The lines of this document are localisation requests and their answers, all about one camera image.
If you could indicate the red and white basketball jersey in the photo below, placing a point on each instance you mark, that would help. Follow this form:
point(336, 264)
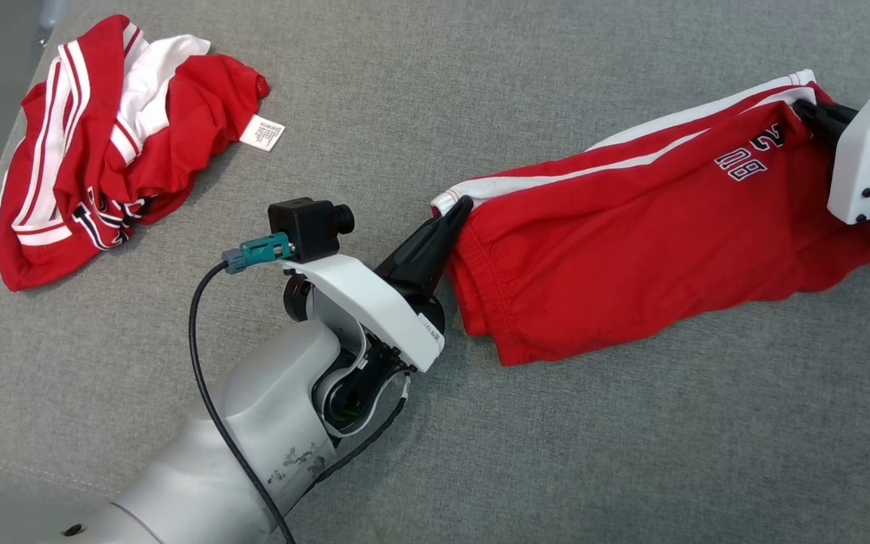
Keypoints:
point(201, 98)

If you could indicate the red shorts with white stripes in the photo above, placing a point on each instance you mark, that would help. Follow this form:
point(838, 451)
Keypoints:
point(593, 249)

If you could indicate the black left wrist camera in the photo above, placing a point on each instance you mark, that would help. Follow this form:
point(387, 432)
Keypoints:
point(306, 227)

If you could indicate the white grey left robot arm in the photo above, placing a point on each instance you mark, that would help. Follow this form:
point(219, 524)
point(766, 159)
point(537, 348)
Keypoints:
point(254, 423)

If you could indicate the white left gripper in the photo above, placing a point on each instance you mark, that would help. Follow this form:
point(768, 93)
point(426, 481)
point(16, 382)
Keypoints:
point(382, 313)

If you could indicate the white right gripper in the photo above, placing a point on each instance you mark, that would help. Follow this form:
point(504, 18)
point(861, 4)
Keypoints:
point(869, 159)

